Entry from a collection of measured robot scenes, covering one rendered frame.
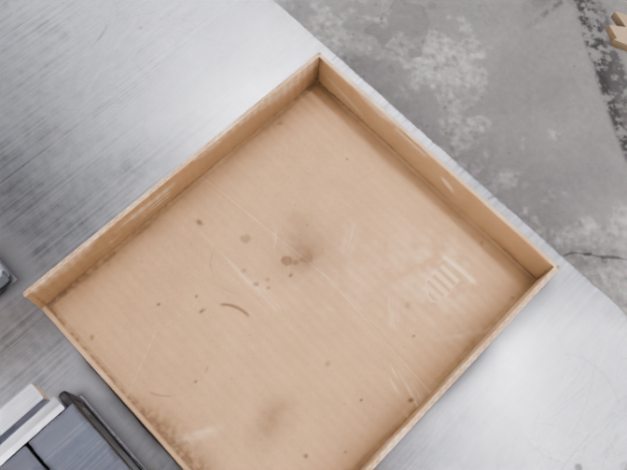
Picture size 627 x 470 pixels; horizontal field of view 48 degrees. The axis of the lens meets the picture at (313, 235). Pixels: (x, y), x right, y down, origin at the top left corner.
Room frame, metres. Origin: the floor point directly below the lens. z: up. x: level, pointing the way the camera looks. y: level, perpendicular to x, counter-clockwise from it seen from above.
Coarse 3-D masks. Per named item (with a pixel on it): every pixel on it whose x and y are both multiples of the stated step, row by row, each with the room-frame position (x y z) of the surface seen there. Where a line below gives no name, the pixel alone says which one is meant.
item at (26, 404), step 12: (24, 396) 0.03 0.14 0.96; (36, 396) 0.03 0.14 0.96; (12, 408) 0.02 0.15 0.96; (24, 408) 0.02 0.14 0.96; (36, 408) 0.02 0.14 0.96; (0, 420) 0.01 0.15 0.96; (12, 420) 0.01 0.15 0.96; (24, 420) 0.01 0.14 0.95; (0, 432) 0.01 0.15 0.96; (12, 432) 0.01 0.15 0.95; (0, 444) 0.00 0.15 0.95
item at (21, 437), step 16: (64, 400) 0.03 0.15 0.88; (80, 400) 0.04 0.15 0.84; (48, 416) 0.02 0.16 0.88; (96, 416) 0.03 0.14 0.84; (16, 432) 0.01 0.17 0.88; (32, 432) 0.01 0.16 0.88; (0, 448) 0.00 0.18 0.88; (16, 448) 0.00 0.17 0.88; (32, 448) 0.00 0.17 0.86; (112, 448) 0.01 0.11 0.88; (0, 464) -0.01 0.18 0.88; (128, 464) 0.00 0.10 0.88
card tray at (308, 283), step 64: (320, 64) 0.33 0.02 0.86; (256, 128) 0.28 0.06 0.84; (320, 128) 0.29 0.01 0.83; (384, 128) 0.29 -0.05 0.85; (192, 192) 0.21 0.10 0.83; (256, 192) 0.22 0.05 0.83; (320, 192) 0.23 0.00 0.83; (384, 192) 0.24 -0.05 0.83; (448, 192) 0.24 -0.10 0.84; (128, 256) 0.15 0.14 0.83; (192, 256) 0.16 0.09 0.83; (256, 256) 0.17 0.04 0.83; (320, 256) 0.17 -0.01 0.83; (384, 256) 0.18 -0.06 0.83; (448, 256) 0.19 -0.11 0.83; (512, 256) 0.20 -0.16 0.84; (64, 320) 0.09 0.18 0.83; (128, 320) 0.10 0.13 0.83; (192, 320) 0.11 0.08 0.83; (256, 320) 0.12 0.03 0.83; (320, 320) 0.12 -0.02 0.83; (384, 320) 0.13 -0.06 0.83; (448, 320) 0.14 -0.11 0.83; (128, 384) 0.05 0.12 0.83; (192, 384) 0.06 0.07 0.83; (256, 384) 0.07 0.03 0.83; (320, 384) 0.07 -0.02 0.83; (384, 384) 0.08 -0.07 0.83; (448, 384) 0.08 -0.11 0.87; (192, 448) 0.02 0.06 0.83; (256, 448) 0.02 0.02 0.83; (320, 448) 0.03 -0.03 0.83; (384, 448) 0.03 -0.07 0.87
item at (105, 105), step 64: (0, 0) 0.37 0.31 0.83; (64, 0) 0.38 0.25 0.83; (128, 0) 0.39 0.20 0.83; (192, 0) 0.40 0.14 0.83; (256, 0) 0.41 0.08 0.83; (0, 64) 0.31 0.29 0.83; (64, 64) 0.32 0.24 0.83; (128, 64) 0.32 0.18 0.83; (192, 64) 0.33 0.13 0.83; (256, 64) 0.34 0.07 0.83; (0, 128) 0.25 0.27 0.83; (64, 128) 0.25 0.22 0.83; (128, 128) 0.26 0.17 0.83; (192, 128) 0.27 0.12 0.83; (0, 192) 0.19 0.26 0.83; (64, 192) 0.20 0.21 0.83; (128, 192) 0.21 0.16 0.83; (0, 256) 0.14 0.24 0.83; (64, 256) 0.14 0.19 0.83; (0, 320) 0.09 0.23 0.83; (512, 320) 0.15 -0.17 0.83; (576, 320) 0.16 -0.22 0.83; (0, 384) 0.04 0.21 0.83; (64, 384) 0.05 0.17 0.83; (512, 384) 0.10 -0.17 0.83; (576, 384) 0.10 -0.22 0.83; (128, 448) 0.01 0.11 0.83; (448, 448) 0.04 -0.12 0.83; (512, 448) 0.05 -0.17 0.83; (576, 448) 0.06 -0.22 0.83
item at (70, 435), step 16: (64, 416) 0.02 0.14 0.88; (80, 416) 0.02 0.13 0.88; (48, 432) 0.01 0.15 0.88; (64, 432) 0.01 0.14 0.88; (80, 432) 0.01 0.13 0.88; (96, 432) 0.02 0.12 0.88; (48, 448) 0.00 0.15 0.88; (64, 448) 0.00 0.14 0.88; (80, 448) 0.00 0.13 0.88; (96, 448) 0.01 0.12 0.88; (16, 464) -0.01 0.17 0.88; (32, 464) -0.01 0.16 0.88; (48, 464) -0.01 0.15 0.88; (64, 464) -0.01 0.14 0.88; (80, 464) -0.01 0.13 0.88; (96, 464) 0.00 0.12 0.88; (112, 464) 0.00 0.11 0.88
